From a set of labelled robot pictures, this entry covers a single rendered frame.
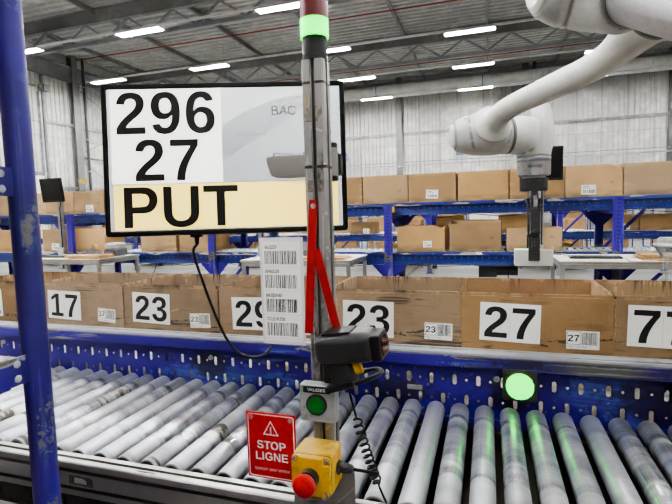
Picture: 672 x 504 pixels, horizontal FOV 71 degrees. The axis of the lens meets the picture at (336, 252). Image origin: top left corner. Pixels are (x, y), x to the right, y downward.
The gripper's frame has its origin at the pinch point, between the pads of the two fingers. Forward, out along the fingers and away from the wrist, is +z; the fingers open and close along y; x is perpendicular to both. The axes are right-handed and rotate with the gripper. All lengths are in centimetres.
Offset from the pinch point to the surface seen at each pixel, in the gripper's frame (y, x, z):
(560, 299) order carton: 8.2, 6.3, 13.0
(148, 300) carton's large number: 8, -127, 18
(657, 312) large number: 8.2, 28.9, 15.7
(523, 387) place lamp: 15.9, -3.4, 35.5
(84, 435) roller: 57, -109, 42
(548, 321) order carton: 8.1, 3.4, 19.2
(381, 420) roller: 31, -38, 42
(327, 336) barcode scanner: 73, -38, 9
